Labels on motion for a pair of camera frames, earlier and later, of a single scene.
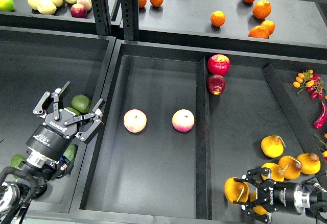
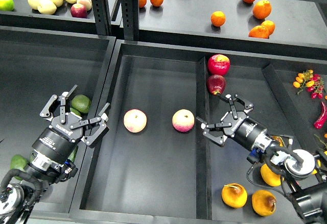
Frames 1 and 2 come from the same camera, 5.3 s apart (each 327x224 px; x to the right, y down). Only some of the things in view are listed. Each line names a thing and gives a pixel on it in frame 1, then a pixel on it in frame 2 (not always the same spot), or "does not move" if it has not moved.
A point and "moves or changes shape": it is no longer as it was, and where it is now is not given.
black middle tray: (179, 120) does not move
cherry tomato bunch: (313, 82) does not move
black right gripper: (273, 196) to (243, 128)
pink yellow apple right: (183, 120) does not move
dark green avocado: (71, 152) does not move
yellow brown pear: (236, 191) moves or changes shape
